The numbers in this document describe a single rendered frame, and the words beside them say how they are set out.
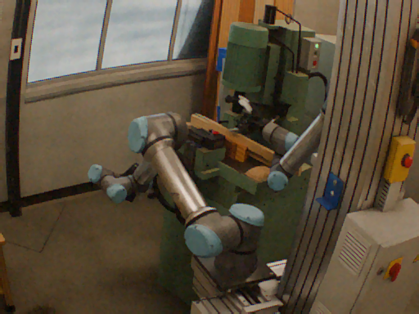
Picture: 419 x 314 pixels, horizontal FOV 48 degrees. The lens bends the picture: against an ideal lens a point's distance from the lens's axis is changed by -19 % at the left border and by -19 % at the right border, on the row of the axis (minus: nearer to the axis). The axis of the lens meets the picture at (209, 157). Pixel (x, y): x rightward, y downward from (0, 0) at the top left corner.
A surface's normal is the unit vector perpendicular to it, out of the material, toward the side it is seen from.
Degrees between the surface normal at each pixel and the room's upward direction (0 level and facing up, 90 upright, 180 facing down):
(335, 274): 90
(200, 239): 94
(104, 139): 90
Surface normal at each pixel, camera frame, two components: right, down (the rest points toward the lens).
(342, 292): -0.89, 0.07
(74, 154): 0.65, 0.40
